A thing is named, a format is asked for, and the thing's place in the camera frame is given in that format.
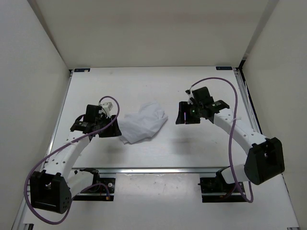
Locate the blue corner label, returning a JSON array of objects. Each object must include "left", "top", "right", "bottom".
[
  {"left": 216, "top": 66, "right": 232, "bottom": 70},
  {"left": 74, "top": 68, "right": 90, "bottom": 72}
]

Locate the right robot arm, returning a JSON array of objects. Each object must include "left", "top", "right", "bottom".
[{"left": 176, "top": 87, "right": 285, "bottom": 192}]

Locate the left blue corner label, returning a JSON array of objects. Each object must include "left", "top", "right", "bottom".
[{"left": 74, "top": 68, "right": 90, "bottom": 72}]

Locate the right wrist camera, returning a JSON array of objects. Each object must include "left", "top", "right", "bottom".
[{"left": 185, "top": 89, "right": 195, "bottom": 104}]

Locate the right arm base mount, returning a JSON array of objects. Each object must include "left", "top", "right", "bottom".
[{"left": 198, "top": 171, "right": 246, "bottom": 203}]

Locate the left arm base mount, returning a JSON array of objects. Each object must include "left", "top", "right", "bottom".
[{"left": 67, "top": 168, "right": 116, "bottom": 202}]

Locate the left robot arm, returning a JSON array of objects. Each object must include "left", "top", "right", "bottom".
[{"left": 30, "top": 102, "right": 121, "bottom": 214}]

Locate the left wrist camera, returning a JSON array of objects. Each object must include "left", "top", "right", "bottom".
[{"left": 98, "top": 102, "right": 113, "bottom": 114}]

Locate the right blue corner label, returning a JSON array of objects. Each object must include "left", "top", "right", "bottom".
[{"left": 216, "top": 66, "right": 232, "bottom": 70}]

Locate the white fabric skirt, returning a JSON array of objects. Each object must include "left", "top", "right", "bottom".
[{"left": 118, "top": 101, "right": 168, "bottom": 144}]

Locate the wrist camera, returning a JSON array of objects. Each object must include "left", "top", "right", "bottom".
[
  {"left": 185, "top": 89, "right": 195, "bottom": 104},
  {"left": 98, "top": 102, "right": 113, "bottom": 114}
]

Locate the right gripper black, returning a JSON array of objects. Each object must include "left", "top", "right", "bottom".
[{"left": 175, "top": 102, "right": 202, "bottom": 125}]

